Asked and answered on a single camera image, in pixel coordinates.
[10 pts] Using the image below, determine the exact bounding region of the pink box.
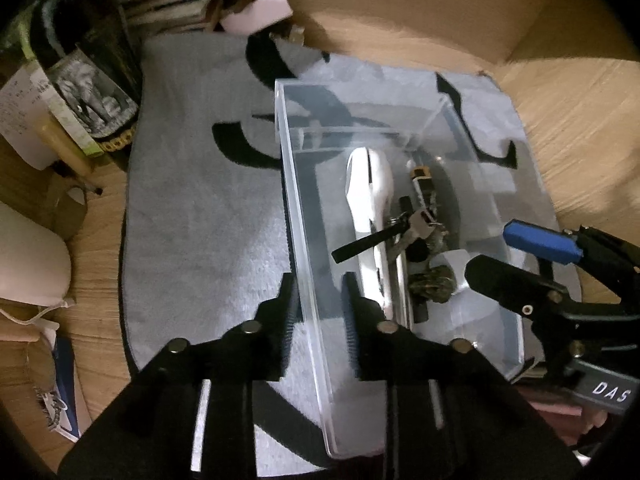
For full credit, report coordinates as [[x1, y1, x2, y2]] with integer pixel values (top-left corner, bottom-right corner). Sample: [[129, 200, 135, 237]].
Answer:
[[220, 0, 293, 36]]

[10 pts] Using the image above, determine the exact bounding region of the grey mat with black pattern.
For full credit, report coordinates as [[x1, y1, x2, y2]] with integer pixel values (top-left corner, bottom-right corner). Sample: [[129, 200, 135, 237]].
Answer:
[[119, 34, 583, 476]]

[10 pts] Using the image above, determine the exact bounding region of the dark bottle with elephant label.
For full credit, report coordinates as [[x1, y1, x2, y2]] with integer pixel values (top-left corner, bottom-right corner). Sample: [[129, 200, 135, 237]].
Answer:
[[10, 0, 146, 151]]

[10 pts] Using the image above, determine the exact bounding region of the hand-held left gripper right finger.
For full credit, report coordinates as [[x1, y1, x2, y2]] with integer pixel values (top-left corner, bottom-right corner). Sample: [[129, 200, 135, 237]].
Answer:
[[341, 274, 583, 480]]

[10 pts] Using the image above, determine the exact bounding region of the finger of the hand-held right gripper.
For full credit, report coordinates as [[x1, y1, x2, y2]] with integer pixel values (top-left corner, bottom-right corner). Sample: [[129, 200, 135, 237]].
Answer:
[[464, 254, 640, 381], [502, 219, 640, 301]]

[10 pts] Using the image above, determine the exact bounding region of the silver chain bracelet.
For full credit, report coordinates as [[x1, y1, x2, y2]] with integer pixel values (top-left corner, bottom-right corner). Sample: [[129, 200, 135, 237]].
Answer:
[[35, 385, 68, 416]]

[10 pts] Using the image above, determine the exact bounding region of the small beige trinket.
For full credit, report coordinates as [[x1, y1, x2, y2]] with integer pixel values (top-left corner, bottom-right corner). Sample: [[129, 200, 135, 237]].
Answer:
[[270, 25, 306, 46]]

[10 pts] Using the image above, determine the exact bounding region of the black and gold lipstick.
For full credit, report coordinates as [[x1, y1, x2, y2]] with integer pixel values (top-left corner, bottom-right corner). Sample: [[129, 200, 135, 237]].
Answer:
[[409, 164, 441, 211]]

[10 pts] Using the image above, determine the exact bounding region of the bunch of keys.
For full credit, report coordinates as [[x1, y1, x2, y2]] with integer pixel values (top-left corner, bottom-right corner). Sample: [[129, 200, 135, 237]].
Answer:
[[390, 210, 451, 261]]

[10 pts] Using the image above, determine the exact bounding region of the white paper note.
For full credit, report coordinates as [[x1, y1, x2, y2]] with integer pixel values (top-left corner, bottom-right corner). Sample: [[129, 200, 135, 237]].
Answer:
[[0, 67, 56, 171]]

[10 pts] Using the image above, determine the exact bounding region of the dark ornate brooch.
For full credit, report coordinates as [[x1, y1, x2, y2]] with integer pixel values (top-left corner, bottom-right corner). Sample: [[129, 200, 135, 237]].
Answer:
[[410, 265, 458, 306]]

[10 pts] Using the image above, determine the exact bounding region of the clear acrylic box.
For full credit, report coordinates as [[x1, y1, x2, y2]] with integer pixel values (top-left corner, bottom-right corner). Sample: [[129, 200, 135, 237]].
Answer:
[[274, 78, 526, 460]]

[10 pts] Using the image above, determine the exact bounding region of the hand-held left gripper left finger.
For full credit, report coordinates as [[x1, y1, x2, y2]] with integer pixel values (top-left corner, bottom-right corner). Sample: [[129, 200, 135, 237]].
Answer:
[[57, 272, 301, 480]]

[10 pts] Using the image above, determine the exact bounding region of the person's right hand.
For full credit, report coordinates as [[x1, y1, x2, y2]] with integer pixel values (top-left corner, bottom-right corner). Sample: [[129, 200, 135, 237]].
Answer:
[[522, 400, 608, 438]]

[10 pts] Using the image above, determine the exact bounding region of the blue and white card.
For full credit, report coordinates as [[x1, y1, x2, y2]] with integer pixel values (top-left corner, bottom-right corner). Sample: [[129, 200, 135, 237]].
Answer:
[[50, 335, 83, 441]]

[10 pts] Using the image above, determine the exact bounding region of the yellow tube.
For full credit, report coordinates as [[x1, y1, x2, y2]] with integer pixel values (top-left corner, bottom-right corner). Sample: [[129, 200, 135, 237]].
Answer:
[[40, 120, 93, 176]]

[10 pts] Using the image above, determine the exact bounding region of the black strap key fob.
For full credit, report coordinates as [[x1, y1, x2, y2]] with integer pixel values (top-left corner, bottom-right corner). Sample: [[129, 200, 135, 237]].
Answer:
[[331, 224, 403, 264]]

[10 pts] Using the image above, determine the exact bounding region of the white cloth pouch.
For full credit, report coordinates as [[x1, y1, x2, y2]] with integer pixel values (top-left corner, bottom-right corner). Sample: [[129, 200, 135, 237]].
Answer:
[[0, 202, 73, 306]]

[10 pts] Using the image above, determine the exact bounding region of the stack of papers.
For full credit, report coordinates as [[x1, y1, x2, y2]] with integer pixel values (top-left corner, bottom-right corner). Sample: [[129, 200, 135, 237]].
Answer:
[[117, 0, 226, 33]]

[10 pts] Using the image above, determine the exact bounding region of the white glossy curved object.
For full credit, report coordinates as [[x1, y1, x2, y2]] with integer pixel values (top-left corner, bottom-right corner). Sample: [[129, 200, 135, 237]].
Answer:
[[345, 147, 401, 321]]

